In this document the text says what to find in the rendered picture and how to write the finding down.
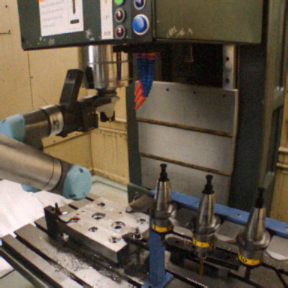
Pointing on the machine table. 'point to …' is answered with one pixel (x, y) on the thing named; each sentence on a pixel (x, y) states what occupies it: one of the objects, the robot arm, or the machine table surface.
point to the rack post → (157, 262)
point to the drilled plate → (118, 249)
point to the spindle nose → (105, 67)
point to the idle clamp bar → (178, 249)
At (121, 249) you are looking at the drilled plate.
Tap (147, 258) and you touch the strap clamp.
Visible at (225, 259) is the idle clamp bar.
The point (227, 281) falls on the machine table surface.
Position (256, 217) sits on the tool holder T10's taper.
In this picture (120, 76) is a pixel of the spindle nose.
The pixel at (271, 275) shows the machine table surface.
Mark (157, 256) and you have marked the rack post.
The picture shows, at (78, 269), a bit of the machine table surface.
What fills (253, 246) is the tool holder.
